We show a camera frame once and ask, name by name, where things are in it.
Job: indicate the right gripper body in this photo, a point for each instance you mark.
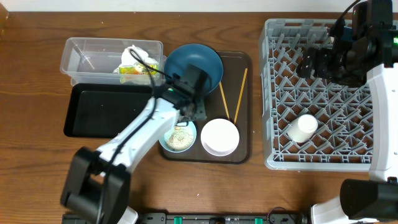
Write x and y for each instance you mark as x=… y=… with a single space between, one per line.
x=313 y=62

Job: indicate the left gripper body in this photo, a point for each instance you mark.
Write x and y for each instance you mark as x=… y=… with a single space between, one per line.
x=200 y=112

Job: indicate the leftover rice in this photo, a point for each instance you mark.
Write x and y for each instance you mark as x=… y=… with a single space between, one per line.
x=179 y=138

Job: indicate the light blue bowl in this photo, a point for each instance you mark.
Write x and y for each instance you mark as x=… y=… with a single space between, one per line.
x=189 y=124

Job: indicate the white pink bowl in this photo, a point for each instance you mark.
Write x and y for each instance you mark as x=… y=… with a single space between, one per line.
x=219 y=137

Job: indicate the white napkin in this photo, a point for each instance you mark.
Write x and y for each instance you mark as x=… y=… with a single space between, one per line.
x=133 y=55

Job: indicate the white cream cup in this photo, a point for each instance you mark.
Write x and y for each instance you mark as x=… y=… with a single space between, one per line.
x=302 y=128

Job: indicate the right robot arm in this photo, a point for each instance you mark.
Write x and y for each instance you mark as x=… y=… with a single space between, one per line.
x=364 y=54

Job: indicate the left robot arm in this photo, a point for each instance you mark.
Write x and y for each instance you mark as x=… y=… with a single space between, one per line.
x=97 y=186

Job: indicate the grey dishwasher rack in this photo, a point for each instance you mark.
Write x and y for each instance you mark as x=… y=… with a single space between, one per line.
x=343 y=141

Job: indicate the black waste tray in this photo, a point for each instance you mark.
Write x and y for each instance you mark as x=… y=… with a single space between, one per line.
x=103 y=111

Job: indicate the clear plastic waste bin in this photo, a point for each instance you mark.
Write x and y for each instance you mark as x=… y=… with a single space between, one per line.
x=93 y=60

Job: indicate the left wooden chopstick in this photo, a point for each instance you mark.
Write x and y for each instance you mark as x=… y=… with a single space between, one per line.
x=224 y=100

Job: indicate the dark blue plate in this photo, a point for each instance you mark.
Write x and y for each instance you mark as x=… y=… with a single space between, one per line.
x=200 y=56

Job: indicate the brown serving tray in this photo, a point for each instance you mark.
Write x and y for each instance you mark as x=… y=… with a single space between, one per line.
x=234 y=64

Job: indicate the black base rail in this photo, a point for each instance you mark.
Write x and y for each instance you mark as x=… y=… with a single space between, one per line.
x=276 y=218

